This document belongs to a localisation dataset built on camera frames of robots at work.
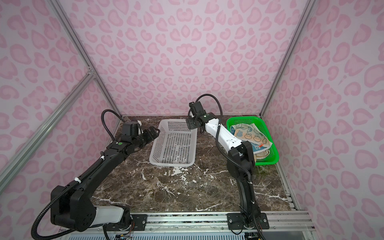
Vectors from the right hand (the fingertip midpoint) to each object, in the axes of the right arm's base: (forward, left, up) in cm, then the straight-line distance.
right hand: (195, 119), depth 92 cm
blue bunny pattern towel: (+2, -37, -14) cm, 40 cm away
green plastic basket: (-18, -47, -13) cm, 52 cm away
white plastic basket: (-6, +14, -19) cm, 24 cm away
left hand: (-12, +21, +3) cm, 24 cm away
